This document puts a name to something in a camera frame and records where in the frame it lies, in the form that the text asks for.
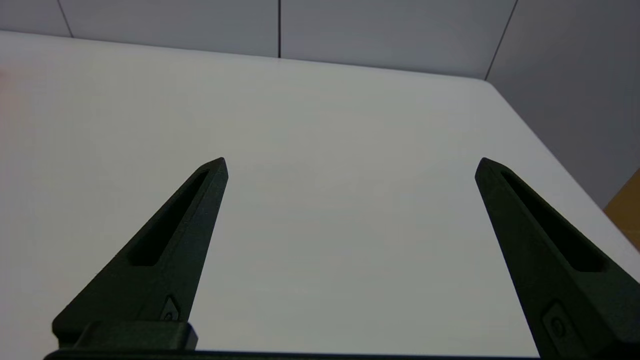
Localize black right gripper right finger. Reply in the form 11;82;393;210
474;157;640;360

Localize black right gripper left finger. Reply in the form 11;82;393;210
52;157;229;350

